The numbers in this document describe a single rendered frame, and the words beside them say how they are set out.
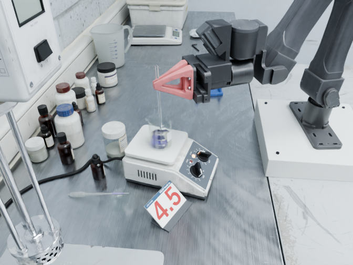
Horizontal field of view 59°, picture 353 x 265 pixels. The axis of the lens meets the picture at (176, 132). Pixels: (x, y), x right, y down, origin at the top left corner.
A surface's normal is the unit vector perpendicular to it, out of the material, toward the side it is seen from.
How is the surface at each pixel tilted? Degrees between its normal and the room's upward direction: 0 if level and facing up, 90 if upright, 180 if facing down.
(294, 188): 0
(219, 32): 90
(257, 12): 90
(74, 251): 0
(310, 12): 91
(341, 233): 0
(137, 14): 93
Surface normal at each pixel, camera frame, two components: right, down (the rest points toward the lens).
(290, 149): 0.00, -0.79
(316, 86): -0.95, 0.13
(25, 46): 1.00, 0.05
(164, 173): -0.32, 0.55
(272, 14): -0.10, 0.58
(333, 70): 0.25, 0.38
